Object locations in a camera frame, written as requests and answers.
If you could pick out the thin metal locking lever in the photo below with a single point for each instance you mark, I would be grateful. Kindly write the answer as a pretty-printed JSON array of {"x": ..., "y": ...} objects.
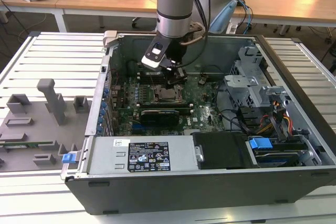
[{"x": 150, "y": 80}]

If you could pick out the square CPU chip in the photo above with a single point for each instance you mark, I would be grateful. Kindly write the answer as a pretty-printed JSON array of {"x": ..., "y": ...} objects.
[{"x": 168, "y": 95}]

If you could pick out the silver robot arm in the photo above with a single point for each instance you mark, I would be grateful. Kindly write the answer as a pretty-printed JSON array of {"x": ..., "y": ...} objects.
[{"x": 174, "y": 1}]

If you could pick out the black RAM slot bank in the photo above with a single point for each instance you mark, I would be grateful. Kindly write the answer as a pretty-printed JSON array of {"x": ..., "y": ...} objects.
[
  {"x": 162, "y": 105},
  {"x": 147, "y": 78}
]

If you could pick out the CPU socket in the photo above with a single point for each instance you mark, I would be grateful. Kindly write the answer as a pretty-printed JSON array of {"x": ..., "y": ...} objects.
[{"x": 155, "y": 100}]

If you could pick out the blue expansion slot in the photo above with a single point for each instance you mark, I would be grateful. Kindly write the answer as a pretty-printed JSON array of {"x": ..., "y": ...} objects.
[{"x": 137, "y": 129}]

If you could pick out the coin cell battery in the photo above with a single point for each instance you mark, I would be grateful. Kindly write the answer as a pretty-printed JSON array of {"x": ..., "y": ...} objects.
[{"x": 202, "y": 81}]

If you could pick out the black chair base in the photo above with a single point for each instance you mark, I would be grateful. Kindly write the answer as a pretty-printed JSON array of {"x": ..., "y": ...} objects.
[{"x": 136, "y": 22}]

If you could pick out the black graphics card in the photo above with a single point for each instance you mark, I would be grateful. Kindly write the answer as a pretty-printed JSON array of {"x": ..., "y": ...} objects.
[{"x": 160, "y": 117}]

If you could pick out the green motherboard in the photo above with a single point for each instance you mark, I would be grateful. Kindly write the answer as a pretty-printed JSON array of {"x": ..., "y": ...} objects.
[{"x": 202, "y": 113}]

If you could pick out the silver drive cage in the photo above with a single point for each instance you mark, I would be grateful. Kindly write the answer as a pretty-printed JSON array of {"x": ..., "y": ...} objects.
[{"x": 244, "y": 87}]

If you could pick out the black plastic shroud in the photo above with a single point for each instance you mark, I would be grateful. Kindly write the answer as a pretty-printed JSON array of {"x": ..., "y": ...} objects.
[{"x": 223, "y": 150}]

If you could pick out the hard disk in blue carrier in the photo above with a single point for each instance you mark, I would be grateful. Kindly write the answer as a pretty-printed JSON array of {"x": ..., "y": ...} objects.
[{"x": 260, "y": 143}]

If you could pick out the silver power supply unit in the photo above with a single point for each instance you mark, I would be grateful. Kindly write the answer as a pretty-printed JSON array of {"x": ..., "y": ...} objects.
[{"x": 105, "y": 155}]

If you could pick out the black open PC case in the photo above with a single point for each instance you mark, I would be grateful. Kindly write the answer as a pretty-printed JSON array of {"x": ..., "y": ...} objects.
[{"x": 183, "y": 192}]

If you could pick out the blue release latch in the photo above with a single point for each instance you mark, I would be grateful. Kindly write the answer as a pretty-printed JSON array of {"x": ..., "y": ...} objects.
[{"x": 67, "y": 158}]

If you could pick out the grey parts rack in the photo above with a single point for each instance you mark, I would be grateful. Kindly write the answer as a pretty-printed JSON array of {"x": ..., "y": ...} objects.
[{"x": 39, "y": 134}]

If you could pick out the green RAM stick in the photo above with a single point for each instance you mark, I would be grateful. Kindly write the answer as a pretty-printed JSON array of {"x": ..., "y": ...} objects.
[{"x": 31, "y": 144}]

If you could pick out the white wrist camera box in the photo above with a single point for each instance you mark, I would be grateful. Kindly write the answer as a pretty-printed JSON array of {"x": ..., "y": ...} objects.
[{"x": 155, "y": 53}]

